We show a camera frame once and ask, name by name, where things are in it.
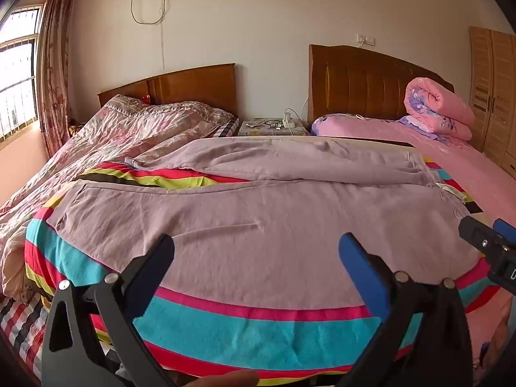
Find ribbed wooden headboard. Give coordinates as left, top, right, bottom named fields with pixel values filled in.
left=309, top=44, right=455, bottom=124

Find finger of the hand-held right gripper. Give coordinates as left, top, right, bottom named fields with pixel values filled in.
left=458, top=215, right=505, bottom=259
left=493, top=218, right=516, bottom=247

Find plain wooden headboard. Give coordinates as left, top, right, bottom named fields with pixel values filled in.
left=97, top=63, right=238, bottom=118

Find barred window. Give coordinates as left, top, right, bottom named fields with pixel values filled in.
left=0, top=4, right=44, bottom=142

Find person's left hand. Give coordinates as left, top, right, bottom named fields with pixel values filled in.
left=189, top=370, right=261, bottom=387

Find rolled pink floral quilt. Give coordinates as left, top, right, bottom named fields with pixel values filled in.
left=400, top=76, right=476, bottom=143

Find light wooden wardrobe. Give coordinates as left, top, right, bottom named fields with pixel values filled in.
left=469, top=26, right=516, bottom=178

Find white charger cable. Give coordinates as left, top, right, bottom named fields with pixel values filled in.
left=284, top=99, right=310, bottom=127

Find striped colourful blanket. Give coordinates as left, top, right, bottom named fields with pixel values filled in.
left=23, top=160, right=502, bottom=385

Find plaid bed sheet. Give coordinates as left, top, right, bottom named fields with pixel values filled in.
left=0, top=290, right=55, bottom=375

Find patterned nightstand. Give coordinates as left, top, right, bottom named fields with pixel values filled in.
left=237, top=118, right=311, bottom=138

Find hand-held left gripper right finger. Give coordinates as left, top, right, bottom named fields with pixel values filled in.
left=339, top=233, right=473, bottom=387

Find mauve pants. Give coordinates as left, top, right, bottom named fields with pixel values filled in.
left=46, top=136, right=486, bottom=310

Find pink floral pillow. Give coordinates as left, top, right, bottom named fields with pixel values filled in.
left=311, top=114, right=408, bottom=138

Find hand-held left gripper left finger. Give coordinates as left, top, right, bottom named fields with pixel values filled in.
left=40, top=233, right=178, bottom=387

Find air conditioner power cable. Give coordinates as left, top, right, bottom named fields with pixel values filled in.
left=130, top=0, right=168, bottom=71

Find floral pink curtain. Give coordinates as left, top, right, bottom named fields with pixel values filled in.
left=36, top=0, right=80, bottom=158

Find pink bed sheet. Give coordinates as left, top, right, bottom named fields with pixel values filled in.
left=379, top=119, right=516, bottom=372

